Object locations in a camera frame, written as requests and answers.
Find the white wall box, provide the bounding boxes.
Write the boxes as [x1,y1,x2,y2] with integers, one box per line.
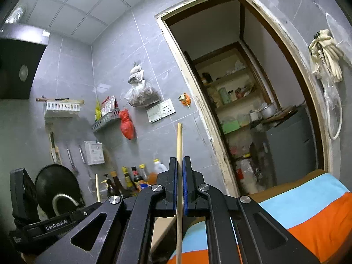
[84,141,105,166]

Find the white hose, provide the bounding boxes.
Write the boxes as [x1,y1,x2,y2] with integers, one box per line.
[327,96,343,141]

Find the snack packets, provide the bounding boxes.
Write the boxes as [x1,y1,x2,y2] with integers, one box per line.
[95,96,116,121]

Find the wooden pantry shelf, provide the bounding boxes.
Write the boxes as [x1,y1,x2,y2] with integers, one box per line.
[190,42,275,196]

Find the pale green jar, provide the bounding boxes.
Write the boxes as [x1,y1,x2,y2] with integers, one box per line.
[218,87,230,103]

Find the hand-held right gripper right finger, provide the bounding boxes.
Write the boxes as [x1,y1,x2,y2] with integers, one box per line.
[183,156,321,264]

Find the red plastic bag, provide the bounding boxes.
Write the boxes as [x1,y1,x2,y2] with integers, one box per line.
[119,108,135,140]

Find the plastic bag of dried goods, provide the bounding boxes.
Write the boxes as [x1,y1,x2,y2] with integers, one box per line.
[124,64,161,108]

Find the blue orange brown striped cloth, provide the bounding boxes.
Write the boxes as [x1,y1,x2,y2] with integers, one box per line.
[168,169,352,264]

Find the black range hood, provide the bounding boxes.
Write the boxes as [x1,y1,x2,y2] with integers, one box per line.
[0,23,51,99]

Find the white wall socket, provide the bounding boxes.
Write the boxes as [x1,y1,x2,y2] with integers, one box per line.
[147,99,176,123]

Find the grey refrigerator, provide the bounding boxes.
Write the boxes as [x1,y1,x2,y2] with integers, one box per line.
[251,106,319,193]

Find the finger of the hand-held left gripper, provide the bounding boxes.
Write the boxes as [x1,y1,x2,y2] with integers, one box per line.
[69,202,106,224]

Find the green box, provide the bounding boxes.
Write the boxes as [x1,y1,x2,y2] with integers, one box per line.
[221,121,240,135]

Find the grey wall rack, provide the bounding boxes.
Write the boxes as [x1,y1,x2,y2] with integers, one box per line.
[92,114,121,133]

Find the cream work gloves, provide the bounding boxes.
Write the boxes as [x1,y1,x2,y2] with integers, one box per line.
[308,29,344,83]

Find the hanging cleaver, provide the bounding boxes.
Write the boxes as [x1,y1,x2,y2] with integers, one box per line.
[49,132,62,164]

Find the hanging metal ladle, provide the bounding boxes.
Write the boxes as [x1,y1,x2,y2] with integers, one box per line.
[66,148,79,175]

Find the cardboard sheet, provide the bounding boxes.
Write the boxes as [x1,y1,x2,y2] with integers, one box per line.
[152,217,178,254]

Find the black wok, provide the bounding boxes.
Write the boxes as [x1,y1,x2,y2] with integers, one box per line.
[35,164,86,221]

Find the row of sauce bottles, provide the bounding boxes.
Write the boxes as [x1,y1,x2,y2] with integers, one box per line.
[100,158,169,198]

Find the clear plastic bag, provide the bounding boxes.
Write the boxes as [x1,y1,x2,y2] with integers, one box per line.
[323,71,341,111]

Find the white wall rack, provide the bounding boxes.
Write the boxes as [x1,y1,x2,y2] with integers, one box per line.
[44,100,83,119]

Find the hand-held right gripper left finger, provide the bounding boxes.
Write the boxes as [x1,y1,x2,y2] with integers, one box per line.
[34,157,177,264]

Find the wooden door frame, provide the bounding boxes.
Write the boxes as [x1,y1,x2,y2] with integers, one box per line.
[155,0,334,198]

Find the metal pot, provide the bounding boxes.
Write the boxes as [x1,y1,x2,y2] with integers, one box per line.
[258,103,277,120]

